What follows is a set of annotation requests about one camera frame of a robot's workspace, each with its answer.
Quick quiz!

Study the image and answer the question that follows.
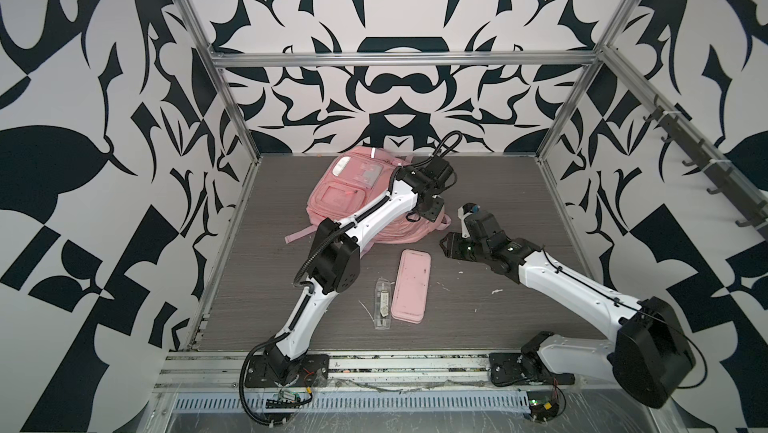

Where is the clear plastic packet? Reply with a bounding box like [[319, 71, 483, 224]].
[[373, 278, 392, 330]]

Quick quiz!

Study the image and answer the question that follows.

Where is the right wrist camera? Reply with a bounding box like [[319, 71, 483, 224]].
[[458, 203, 482, 240]]

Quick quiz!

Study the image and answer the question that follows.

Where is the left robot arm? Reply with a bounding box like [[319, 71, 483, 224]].
[[241, 130, 463, 384]]

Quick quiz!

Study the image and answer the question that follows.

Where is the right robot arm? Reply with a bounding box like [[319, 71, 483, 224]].
[[440, 203, 699, 409]]

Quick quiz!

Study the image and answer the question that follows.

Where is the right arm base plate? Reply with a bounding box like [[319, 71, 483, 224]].
[[488, 352, 576, 387]]

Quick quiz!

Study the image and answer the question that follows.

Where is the green lit circuit board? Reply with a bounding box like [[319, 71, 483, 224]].
[[526, 396, 567, 424]]

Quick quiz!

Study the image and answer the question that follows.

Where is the aluminium cage frame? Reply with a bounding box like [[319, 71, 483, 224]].
[[174, 0, 767, 373]]

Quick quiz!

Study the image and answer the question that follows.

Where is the white cable duct strip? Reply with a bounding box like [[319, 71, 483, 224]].
[[173, 390, 530, 413]]

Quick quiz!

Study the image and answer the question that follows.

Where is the wall hook rail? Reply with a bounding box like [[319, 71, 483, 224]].
[[644, 96, 767, 240]]

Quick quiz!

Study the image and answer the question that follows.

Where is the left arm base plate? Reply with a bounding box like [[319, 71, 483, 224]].
[[244, 354, 330, 388]]

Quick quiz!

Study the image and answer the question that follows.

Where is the pink pencil case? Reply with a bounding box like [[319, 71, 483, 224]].
[[391, 249, 431, 324]]

